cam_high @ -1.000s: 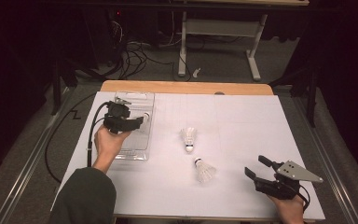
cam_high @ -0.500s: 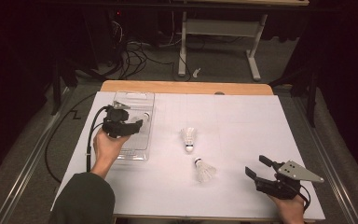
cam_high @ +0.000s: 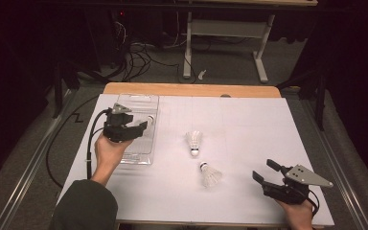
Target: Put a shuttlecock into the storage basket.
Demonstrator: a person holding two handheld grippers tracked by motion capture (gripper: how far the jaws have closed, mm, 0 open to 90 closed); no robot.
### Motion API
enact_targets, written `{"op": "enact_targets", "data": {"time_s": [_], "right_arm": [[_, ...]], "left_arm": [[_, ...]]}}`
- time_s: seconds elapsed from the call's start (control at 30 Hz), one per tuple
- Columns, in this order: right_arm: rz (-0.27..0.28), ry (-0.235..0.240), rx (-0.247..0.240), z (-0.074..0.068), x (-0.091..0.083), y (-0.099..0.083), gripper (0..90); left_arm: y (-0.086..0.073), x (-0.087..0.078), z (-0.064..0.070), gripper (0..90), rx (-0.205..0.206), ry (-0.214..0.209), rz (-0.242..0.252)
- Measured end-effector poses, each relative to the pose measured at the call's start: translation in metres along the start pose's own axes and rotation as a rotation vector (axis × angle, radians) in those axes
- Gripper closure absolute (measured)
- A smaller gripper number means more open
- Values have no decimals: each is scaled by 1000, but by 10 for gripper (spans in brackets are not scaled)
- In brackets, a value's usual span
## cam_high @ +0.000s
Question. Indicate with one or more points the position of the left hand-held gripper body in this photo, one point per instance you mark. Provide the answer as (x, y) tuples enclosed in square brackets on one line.
[(115, 127)]

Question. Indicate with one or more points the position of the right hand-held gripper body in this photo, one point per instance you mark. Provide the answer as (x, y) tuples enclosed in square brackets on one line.
[(295, 179)]

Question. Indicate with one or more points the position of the clear plastic box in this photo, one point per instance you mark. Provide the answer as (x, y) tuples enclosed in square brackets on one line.
[(143, 102)]

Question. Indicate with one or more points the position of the person's left hand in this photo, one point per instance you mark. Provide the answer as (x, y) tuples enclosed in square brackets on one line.
[(108, 156)]

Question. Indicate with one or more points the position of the person's right hand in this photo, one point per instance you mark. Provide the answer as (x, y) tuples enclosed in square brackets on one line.
[(300, 215)]

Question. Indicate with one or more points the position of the white table cover sheet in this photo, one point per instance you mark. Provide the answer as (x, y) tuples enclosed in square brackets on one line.
[(252, 134)]

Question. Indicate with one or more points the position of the black metal stand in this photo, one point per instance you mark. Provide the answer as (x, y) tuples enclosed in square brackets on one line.
[(321, 105), (57, 96)]

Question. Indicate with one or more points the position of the small white floor object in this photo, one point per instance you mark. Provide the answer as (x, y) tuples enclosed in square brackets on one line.
[(202, 74)]

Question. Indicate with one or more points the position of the dark round table plug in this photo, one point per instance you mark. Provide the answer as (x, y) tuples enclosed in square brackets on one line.
[(225, 95)]

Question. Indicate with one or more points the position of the black equipment with red light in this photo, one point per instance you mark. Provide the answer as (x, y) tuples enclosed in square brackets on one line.
[(140, 25)]

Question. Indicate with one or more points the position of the metal floor rail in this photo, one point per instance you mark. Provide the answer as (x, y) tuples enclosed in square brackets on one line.
[(28, 172), (338, 172)]

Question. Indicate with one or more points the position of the white desk frame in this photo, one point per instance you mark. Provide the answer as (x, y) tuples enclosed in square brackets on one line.
[(226, 28)]

